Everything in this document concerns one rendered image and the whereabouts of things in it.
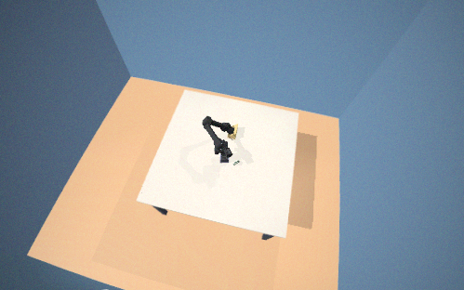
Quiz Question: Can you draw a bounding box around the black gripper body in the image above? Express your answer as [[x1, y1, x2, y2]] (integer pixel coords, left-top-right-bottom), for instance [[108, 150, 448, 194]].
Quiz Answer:
[[221, 152, 229, 162]]

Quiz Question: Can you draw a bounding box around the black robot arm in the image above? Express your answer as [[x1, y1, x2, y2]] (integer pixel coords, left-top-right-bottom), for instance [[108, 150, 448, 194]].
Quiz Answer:
[[202, 116, 234, 158]]

